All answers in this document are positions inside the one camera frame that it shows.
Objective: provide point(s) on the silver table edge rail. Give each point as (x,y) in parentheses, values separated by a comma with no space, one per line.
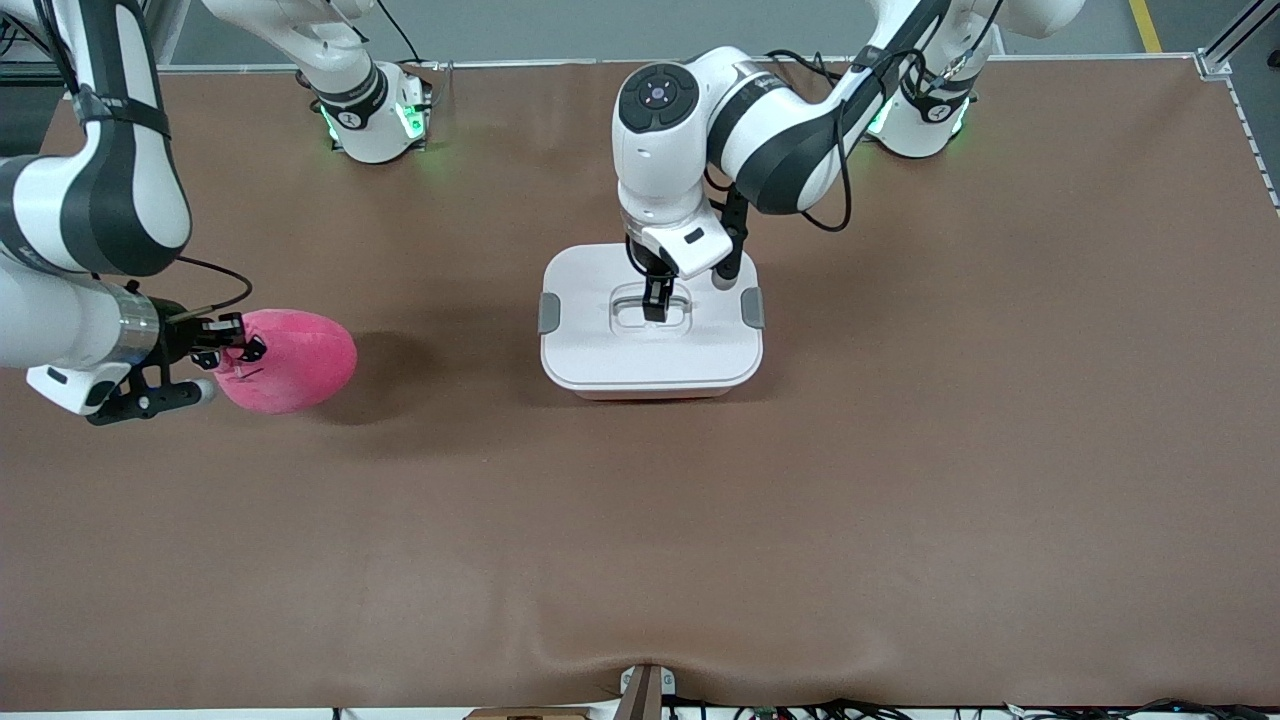
(530,62)

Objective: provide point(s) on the brown cardboard piece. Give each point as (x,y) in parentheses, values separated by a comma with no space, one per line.
(530,715)

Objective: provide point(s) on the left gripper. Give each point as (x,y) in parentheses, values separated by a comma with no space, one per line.
(651,271)

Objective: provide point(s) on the brown table mat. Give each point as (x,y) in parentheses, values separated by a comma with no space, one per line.
(640,550)

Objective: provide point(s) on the grey lid latch clip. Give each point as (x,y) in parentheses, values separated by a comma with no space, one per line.
(549,313)
(753,308)

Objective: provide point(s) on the white storage box base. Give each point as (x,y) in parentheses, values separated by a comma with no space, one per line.
(650,395)

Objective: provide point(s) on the aluminium frame profile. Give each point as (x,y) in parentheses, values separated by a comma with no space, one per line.
(1235,35)
(150,30)

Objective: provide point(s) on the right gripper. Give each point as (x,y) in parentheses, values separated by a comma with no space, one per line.
(176,334)

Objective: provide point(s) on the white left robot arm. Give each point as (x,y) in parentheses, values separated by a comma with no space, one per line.
(780,130)

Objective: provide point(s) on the pink plush toy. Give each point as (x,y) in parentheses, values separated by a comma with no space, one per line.
(300,360)

